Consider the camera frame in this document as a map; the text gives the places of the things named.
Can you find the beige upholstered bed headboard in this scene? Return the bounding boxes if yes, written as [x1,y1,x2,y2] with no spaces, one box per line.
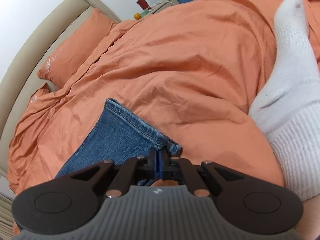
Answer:
[0,0,123,178]

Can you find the beige curtain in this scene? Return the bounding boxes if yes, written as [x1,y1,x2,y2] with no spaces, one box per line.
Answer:
[0,192,15,240]

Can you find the orange pillow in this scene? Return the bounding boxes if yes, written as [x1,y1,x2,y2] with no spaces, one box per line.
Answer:
[37,8,118,89]
[29,82,57,105]

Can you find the blue denim pants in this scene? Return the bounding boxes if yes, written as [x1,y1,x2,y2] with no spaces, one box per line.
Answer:
[54,98,183,188]

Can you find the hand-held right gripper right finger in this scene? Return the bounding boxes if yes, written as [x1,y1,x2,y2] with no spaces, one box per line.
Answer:
[159,148,247,198]

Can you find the white nightstand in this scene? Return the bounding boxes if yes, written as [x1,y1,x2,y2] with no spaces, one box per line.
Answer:
[140,0,180,15]

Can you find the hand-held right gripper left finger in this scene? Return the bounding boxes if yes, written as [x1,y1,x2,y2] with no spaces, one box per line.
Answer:
[55,147,159,198]

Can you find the white sock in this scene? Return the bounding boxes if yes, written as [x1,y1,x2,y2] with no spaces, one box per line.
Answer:
[247,0,320,202]

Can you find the orange duvet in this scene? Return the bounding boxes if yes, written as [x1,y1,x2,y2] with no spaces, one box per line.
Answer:
[7,0,320,237]

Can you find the person's bare leg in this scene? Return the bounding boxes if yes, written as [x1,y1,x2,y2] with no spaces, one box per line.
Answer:
[304,195,320,240]

